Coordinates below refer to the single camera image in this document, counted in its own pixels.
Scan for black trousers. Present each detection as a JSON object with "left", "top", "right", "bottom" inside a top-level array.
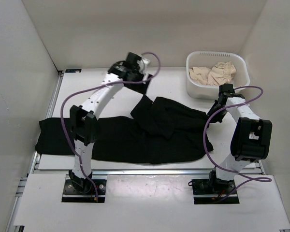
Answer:
[{"left": 35, "top": 94, "right": 214, "bottom": 165}]

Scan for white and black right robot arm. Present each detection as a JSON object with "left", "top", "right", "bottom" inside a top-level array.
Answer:
[{"left": 205, "top": 84, "right": 273, "bottom": 193}]

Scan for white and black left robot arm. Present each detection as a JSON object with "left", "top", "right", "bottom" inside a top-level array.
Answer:
[{"left": 69, "top": 52, "right": 152, "bottom": 194}]

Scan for beige trousers in basket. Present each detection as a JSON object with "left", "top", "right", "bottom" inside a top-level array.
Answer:
[{"left": 188, "top": 61, "right": 236, "bottom": 86}]

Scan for black corner label sticker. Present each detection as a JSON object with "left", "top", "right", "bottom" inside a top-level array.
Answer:
[{"left": 65, "top": 69, "right": 82, "bottom": 73}]

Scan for white front cover board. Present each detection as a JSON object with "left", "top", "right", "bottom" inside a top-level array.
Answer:
[{"left": 14, "top": 174, "right": 290, "bottom": 232}]

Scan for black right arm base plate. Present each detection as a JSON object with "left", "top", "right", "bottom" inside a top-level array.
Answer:
[{"left": 188, "top": 179, "right": 240, "bottom": 204}]

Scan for aluminium front frame rail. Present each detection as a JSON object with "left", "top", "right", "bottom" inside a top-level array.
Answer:
[{"left": 33, "top": 167, "right": 262, "bottom": 175}]

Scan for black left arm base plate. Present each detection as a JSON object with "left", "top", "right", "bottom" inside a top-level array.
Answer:
[{"left": 61, "top": 176, "right": 107, "bottom": 203}]

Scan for aluminium left frame rail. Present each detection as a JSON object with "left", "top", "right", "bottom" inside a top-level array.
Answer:
[{"left": 5, "top": 71, "right": 65, "bottom": 232}]

